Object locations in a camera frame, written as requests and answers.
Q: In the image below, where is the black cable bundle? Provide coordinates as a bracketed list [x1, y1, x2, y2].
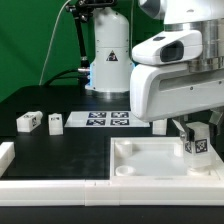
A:
[43, 68, 88, 88]

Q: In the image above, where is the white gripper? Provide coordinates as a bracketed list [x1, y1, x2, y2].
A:
[130, 63, 224, 144]

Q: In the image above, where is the white square tabletop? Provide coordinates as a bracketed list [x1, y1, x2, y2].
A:
[110, 137, 224, 181]

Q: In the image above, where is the white sheet with markers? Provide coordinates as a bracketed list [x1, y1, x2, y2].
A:
[65, 111, 149, 128]

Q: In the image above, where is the white U-shaped fence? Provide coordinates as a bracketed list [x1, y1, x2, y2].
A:
[0, 142, 224, 206]

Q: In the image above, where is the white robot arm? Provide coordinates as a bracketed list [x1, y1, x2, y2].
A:
[90, 0, 224, 122]

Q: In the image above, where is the black camera stand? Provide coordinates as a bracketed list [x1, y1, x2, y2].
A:
[66, 0, 117, 76]

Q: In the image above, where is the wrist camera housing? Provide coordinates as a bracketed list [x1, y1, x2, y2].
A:
[132, 30, 203, 66]

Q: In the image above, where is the white cable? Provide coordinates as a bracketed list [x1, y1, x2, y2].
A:
[38, 0, 73, 87]

